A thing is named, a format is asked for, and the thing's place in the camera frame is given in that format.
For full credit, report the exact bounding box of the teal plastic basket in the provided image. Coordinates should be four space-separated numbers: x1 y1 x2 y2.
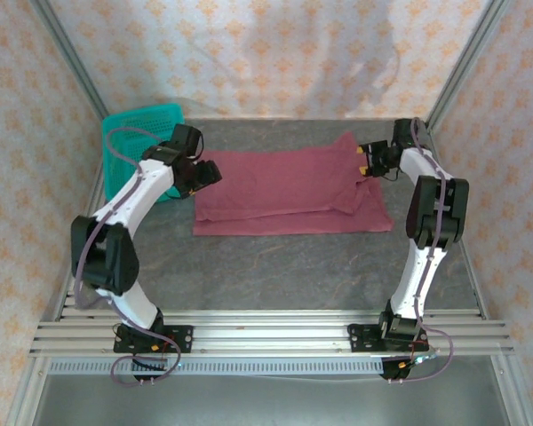
101 103 187 204

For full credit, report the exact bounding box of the maroon t-shirt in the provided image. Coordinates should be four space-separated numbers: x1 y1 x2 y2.
192 131 393 237

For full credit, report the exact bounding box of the grey metal panel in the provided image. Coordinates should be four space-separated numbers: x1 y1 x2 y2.
30 375 512 426

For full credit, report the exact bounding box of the right aluminium frame post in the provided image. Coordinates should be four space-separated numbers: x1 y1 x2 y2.
426 0 511 134

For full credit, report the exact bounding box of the aluminium frame post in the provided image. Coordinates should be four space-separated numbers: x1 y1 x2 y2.
29 0 115 134
426 0 511 134

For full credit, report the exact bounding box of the left aluminium frame post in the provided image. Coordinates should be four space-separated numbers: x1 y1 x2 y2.
29 0 115 134

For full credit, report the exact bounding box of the right aluminium side rail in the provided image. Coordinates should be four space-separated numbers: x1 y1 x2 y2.
427 126 489 321

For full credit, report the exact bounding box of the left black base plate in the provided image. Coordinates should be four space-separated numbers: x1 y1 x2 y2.
113 325 195 355

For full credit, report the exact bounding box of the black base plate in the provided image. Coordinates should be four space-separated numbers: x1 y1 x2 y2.
346 323 427 354
113 325 195 355

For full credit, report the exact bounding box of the aluminium mounting rail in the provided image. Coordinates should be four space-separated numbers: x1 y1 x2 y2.
28 310 514 359

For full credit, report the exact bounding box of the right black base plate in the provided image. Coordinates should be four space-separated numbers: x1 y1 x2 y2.
346 323 427 354

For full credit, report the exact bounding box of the grey slotted cable duct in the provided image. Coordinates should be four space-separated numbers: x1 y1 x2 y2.
48 358 386 376

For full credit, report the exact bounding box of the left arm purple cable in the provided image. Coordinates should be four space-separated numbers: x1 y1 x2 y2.
73 127 183 388

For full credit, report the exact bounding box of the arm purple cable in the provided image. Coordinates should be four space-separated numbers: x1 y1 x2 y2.
73 127 183 388
399 117 455 383

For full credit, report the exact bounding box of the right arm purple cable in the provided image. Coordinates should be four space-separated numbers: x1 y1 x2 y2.
399 117 455 383

